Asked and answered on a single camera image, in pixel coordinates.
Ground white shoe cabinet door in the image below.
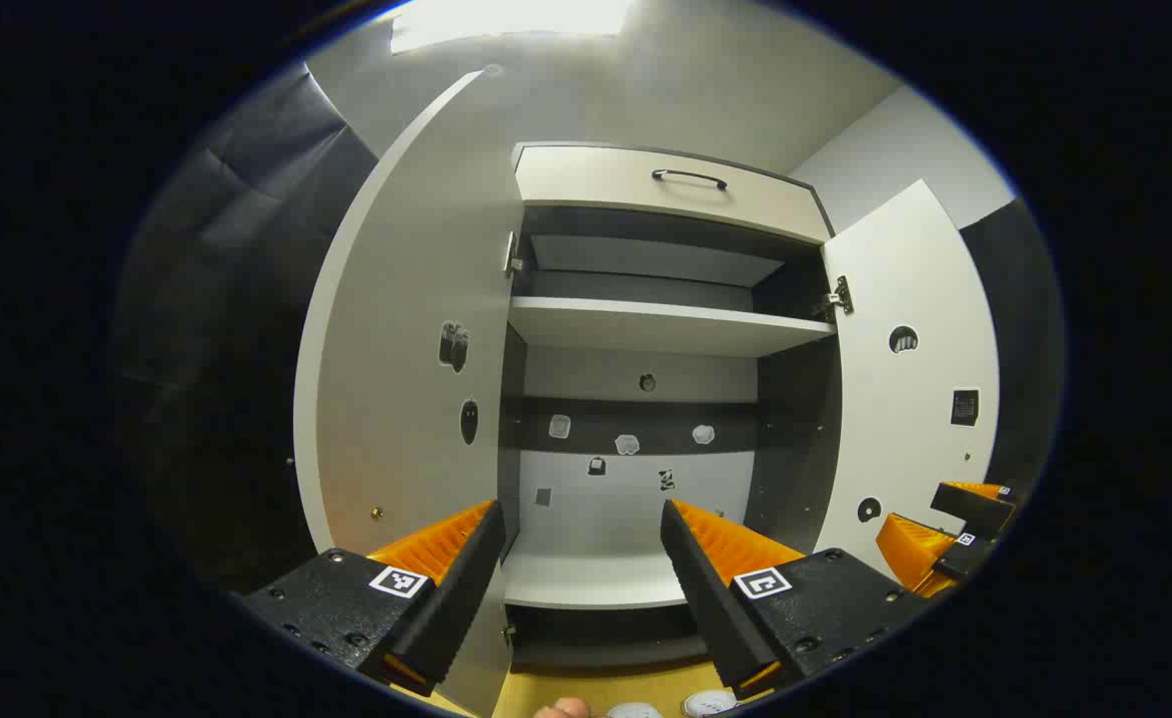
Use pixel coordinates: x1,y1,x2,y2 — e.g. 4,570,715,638
293,68,529,718
823,179,1002,584

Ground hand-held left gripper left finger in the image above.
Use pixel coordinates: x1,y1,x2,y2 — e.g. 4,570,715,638
231,499,507,697

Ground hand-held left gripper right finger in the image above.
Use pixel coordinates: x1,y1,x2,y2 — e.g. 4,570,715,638
660,499,931,701

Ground ceiling light panel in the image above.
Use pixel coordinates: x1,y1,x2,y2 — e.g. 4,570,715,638
391,0,636,53

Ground white shoe cabinet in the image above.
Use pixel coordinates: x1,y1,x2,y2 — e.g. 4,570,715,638
501,142,841,669

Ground black backdrop cloth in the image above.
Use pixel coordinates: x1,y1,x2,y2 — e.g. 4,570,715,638
960,197,1060,490
115,65,379,594

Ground black drawer handle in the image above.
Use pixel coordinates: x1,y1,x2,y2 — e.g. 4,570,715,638
651,168,729,191

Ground white cabinet shelf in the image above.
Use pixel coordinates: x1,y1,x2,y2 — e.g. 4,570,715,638
531,234,784,288
508,296,838,358

